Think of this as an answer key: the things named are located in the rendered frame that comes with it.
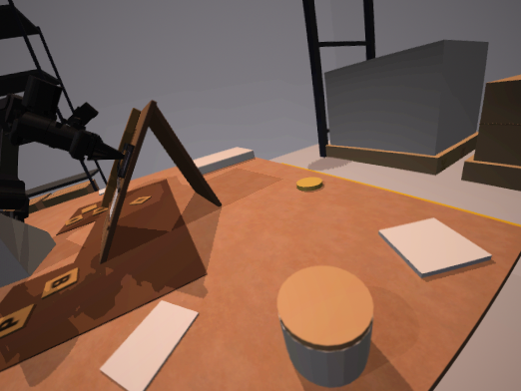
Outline yellow flat round disc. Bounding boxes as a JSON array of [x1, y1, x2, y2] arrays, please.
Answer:
[[296, 177, 322, 192]]

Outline dark grey cylindrical container with orange lid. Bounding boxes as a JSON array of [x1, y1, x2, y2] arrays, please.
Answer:
[[277, 265, 374, 388]]

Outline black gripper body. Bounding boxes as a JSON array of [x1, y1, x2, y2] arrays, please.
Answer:
[[44, 121, 95, 162]]

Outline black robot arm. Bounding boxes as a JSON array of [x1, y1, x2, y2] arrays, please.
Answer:
[[0, 75, 99, 222]]

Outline white flat rectangular card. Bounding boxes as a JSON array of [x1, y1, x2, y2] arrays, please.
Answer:
[[100, 300, 199, 391]]

